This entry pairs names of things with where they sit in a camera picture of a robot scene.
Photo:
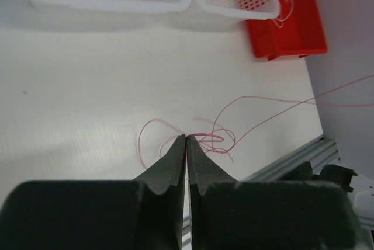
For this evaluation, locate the red plastic tray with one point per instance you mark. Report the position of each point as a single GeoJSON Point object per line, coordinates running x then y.
{"type": "Point", "coordinates": [296, 31]}

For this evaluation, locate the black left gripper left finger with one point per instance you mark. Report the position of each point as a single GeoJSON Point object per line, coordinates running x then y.
{"type": "Point", "coordinates": [143, 213]}

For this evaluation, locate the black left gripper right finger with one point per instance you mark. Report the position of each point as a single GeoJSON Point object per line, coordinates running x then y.
{"type": "Point", "coordinates": [274, 215]}

